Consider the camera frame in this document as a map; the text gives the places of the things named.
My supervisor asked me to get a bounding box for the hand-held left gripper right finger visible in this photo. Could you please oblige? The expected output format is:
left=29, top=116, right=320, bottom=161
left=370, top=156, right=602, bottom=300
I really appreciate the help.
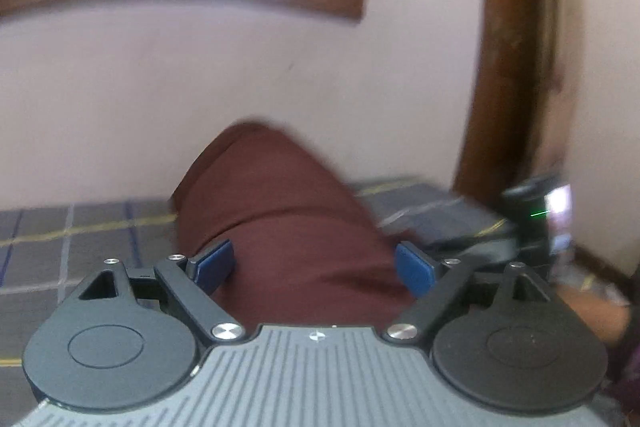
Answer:
left=382, top=242, right=556, bottom=345

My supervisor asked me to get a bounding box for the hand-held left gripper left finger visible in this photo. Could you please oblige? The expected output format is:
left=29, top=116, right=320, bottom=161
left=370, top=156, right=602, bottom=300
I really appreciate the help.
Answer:
left=77, top=239, right=246, bottom=345

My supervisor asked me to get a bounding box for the maroon puffer jacket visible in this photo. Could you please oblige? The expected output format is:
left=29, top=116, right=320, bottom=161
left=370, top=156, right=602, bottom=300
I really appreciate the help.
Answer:
left=170, top=119, right=427, bottom=329

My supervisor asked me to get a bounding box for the person's right forearm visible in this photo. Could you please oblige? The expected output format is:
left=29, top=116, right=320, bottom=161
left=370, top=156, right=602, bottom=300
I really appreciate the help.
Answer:
left=554, top=289, right=634, bottom=354

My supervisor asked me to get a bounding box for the bed with grey plaid sheet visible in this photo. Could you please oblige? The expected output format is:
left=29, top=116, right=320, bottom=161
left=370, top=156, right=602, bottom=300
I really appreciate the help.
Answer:
left=0, top=176, right=517, bottom=408

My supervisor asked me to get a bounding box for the brown wooden door frame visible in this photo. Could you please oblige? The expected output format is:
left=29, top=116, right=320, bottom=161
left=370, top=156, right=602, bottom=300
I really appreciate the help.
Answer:
left=451, top=0, right=568, bottom=208

